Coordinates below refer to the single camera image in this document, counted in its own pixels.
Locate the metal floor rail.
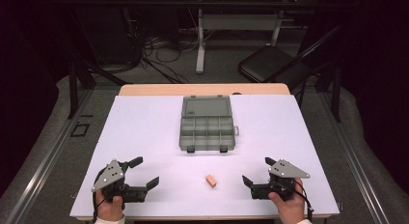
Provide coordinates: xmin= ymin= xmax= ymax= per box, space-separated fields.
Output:
xmin=316 ymin=92 xmax=391 ymax=224
xmin=6 ymin=88 xmax=95 ymax=224

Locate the white table board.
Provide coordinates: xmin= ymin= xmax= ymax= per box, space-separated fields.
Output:
xmin=68 ymin=94 xmax=341 ymax=218

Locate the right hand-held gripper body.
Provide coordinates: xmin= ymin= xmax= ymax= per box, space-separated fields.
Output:
xmin=250 ymin=158 xmax=312 ymax=201

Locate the person's left hand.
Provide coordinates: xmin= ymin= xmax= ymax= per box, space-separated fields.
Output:
xmin=95 ymin=189 xmax=125 ymax=222

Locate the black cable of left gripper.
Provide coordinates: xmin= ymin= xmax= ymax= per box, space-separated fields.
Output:
xmin=92 ymin=172 xmax=108 ymax=223

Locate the tangle of floor cables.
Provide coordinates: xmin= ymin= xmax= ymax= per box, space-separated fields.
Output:
xmin=122 ymin=8 xmax=206 ymax=85

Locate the black folding chair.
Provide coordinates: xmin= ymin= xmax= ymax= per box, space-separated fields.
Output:
xmin=237 ymin=25 xmax=342 ymax=107

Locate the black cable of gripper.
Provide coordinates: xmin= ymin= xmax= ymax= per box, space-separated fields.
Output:
xmin=92 ymin=172 xmax=108 ymax=223
xmin=273 ymin=179 xmax=314 ymax=223

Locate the person's right hand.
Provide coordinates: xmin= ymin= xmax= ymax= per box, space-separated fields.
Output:
xmin=268 ymin=178 xmax=307 ymax=224

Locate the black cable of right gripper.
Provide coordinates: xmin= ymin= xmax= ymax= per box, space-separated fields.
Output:
xmin=273 ymin=179 xmax=314 ymax=223

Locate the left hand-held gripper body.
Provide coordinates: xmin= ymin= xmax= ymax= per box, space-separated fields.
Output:
xmin=91 ymin=158 xmax=150 ymax=204

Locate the small orange block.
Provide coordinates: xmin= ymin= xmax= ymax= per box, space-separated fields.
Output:
xmin=205 ymin=174 xmax=218 ymax=189

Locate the black floor socket frame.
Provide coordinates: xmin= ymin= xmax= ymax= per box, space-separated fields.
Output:
xmin=69 ymin=122 xmax=91 ymax=138

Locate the desk with white legs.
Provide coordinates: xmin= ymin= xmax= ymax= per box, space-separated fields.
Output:
xmin=177 ymin=0 xmax=324 ymax=74

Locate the black metal stand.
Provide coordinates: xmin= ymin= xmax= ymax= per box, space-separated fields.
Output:
xmin=316 ymin=63 xmax=342 ymax=124
xmin=66 ymin=59 xmax=129 ymax=121

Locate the grey plastic compartment box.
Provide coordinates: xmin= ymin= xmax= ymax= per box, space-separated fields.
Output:
xmin=178 ymin=94 xmax=240 ymax=154

